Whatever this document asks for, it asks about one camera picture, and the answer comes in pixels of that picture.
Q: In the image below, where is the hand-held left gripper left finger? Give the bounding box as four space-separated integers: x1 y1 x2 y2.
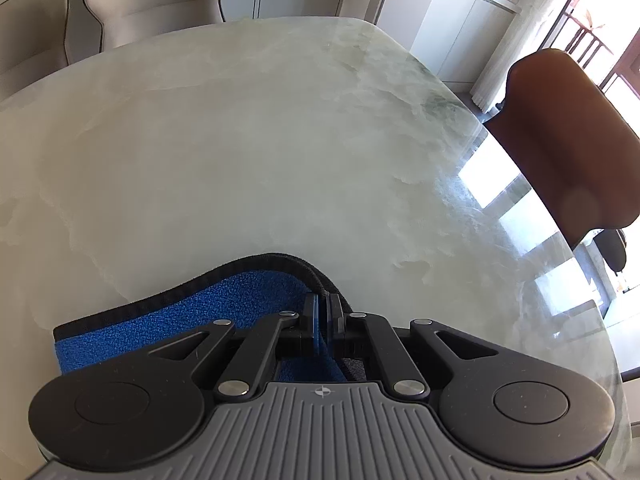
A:
147 292 321 402

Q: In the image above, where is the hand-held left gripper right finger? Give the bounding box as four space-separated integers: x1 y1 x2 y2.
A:
325 292 482 402

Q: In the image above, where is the grey and blue towel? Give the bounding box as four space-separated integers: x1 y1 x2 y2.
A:
53 252 368 383

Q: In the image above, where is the brown leather chair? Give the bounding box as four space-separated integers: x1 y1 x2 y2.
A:
484 48 640 275

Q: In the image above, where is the white counter cabinet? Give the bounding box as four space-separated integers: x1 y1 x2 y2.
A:
409 0 523 87

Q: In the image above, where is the beige dining chair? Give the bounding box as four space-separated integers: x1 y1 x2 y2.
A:
0 0 70 103
83 0 237 55

